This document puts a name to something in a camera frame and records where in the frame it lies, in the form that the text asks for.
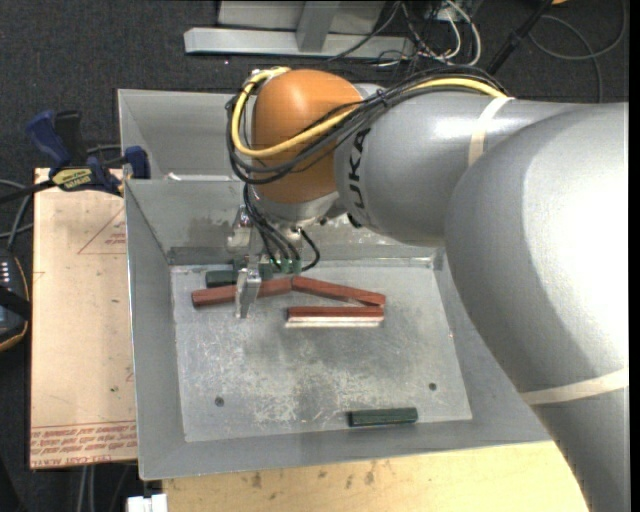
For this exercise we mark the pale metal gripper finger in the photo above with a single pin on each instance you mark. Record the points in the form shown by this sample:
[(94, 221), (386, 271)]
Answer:
[(240, 295), (253, 290)]

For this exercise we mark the dark green flat block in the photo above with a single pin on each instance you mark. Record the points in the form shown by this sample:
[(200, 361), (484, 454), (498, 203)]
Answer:
[(220, 278), (382, 417)]

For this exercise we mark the red-brown flat block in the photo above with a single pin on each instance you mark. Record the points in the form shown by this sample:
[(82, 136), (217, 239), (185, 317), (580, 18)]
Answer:
[(335, 313), (212, 296), (340, 291)]

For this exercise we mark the grey metal bin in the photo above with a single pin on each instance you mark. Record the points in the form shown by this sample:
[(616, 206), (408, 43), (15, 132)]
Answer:
[(310, 370)]

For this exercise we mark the brown cardboard board, red print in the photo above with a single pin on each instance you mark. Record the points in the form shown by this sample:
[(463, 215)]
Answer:
[(80, 325)]

